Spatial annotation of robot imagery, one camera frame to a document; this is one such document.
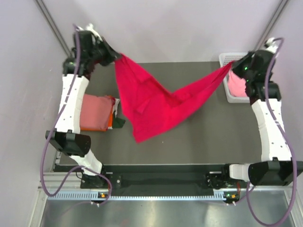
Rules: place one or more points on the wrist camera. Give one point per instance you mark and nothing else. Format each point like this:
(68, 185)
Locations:
(271, 45)
(90, 28)

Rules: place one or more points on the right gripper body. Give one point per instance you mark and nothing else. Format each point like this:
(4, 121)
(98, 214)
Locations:
(242, 67)

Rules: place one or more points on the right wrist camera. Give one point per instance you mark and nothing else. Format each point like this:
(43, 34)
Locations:
(271, 45)

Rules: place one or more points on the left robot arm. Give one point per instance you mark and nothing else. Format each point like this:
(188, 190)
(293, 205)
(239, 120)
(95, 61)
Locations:
(65, 136)

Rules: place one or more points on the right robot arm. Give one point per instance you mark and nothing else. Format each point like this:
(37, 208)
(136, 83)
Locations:
(276, 167)

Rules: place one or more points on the light pink t shirt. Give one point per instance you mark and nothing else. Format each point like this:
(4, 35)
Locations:
(236, 85)

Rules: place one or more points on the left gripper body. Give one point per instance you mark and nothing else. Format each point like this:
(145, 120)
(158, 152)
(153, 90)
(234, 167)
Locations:
(99, 53)

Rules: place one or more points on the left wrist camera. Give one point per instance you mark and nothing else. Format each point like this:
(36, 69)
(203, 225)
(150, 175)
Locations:
(90, 28)

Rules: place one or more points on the slotted grey cable duct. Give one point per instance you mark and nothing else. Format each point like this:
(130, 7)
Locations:
(101, 196)

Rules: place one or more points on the folded salmon t shirt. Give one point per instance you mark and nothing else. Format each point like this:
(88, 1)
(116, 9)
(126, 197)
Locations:
(94, 111)

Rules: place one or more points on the magenta t shirt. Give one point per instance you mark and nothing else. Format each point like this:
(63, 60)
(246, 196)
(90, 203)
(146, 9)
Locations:
(150, 107)

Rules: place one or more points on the white plastic basket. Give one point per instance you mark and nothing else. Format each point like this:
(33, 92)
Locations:
(224, 59)

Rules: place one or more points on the folded orange t shirt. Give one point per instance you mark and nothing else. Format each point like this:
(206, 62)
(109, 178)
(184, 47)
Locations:
(104, 125)

